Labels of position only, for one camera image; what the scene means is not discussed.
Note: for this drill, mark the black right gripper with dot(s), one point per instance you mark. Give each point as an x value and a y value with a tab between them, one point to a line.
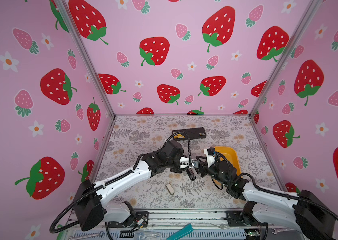
202	164

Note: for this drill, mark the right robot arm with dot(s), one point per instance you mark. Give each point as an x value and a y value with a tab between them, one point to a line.
301	211

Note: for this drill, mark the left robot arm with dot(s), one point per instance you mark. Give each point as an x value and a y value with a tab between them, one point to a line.
91	200

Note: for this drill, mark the beige staple box left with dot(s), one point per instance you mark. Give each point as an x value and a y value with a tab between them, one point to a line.
170	189

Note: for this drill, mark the yellow plastic tray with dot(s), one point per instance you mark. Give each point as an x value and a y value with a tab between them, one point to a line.
231	156

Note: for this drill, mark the black flat tool case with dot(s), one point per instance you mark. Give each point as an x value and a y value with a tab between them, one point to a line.
192	134

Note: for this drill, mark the teal plastic tool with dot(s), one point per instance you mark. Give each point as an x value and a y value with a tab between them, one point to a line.
181	233

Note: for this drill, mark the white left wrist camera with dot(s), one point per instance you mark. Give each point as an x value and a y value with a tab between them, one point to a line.
188	163

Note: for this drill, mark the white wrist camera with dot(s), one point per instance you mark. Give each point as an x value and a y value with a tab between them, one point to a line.
188	163
211	154

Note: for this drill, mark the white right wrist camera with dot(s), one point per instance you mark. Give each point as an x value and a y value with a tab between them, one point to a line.
211	154

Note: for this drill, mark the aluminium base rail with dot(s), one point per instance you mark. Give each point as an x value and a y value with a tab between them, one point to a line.
165	219

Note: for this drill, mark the grey slotted cable duct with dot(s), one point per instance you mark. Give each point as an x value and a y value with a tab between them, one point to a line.
237	234

